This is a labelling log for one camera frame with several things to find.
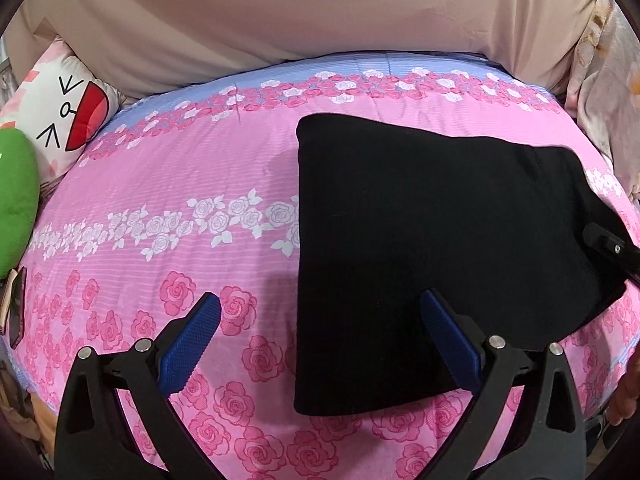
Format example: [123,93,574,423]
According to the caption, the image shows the black pants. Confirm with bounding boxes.
[294,114,632,416]

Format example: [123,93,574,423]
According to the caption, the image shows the person right hand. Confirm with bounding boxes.
[606,347,640,426]

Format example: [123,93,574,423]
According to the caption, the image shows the brown clothes pile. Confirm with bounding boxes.
[1,361,58,466]

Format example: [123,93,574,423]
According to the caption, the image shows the black smartphone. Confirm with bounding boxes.
[9,266,27,350]

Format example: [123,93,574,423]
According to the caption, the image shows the gold slim phone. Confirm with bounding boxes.
[0,269,17,335]

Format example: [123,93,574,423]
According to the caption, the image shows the floral cream blanket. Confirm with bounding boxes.
[565,0,639,200]

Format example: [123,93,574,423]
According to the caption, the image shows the pink floral bed sheet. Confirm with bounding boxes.
[13,53,639,479]

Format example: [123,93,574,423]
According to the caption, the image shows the green plush pillow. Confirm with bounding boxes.
[0,128,40,280]

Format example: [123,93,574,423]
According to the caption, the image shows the white cartoon face pillow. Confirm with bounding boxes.
[1,37,124,186]

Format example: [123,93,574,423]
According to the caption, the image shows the beige padded headboard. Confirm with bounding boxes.
[6,0,596,98]

